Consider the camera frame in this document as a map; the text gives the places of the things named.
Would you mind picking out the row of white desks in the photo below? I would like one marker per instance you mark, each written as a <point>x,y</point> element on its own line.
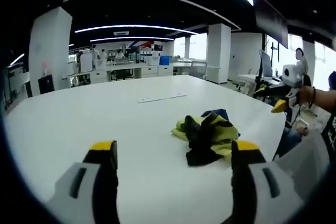
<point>118,70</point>

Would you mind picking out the white side desk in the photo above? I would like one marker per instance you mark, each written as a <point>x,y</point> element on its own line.
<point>248,79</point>

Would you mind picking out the person's black printed shirt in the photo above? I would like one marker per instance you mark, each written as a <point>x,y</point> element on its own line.
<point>331,132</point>

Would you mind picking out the person's right hand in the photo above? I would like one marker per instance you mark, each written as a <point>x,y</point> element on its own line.
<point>304,98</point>

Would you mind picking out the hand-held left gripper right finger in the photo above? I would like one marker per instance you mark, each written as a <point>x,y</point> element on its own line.
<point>262,190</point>

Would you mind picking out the dark hanging screen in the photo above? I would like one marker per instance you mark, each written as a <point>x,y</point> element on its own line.
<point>271,19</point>

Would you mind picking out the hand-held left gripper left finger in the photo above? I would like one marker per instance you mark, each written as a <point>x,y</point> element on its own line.
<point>86,190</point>

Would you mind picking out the white square pillar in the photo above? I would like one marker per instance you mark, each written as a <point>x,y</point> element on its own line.
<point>50,48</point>
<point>218,51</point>

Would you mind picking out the blue storage box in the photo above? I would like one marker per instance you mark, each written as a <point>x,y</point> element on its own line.
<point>165,60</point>

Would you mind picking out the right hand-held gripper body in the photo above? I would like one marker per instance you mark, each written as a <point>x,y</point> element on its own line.
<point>296,75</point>

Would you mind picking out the grey worn device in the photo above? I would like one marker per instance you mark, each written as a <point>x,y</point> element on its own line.
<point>307,163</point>

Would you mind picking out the black floor box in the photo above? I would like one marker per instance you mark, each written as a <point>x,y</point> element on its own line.
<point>46,85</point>

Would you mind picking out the yellow and black garment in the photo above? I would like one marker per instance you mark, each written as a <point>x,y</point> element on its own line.
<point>210,137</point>

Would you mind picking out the person's blue jeans leg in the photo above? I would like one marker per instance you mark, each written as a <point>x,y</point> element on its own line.
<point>290,140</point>

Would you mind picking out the blue template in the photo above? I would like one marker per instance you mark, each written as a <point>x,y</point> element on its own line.
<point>219,111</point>

